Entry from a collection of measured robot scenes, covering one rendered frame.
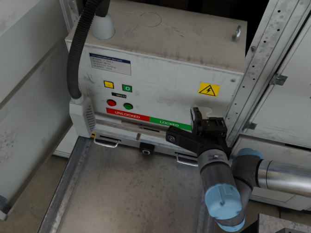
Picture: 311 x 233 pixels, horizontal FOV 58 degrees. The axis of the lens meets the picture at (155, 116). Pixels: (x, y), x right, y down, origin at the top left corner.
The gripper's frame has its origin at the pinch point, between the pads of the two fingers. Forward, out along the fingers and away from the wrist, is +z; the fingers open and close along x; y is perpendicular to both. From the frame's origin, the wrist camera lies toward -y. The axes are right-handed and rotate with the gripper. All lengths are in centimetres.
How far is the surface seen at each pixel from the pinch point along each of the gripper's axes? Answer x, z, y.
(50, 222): -42, -13, -49
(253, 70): 3.3, 16.0, 23.7
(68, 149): -88, 63, -64
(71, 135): -66, 55, -57
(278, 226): -52, -13, 40
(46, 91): -8, 19, -50
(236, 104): -16.6, 21.4, 23.7
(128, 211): -41.8, -10.2, -20.7
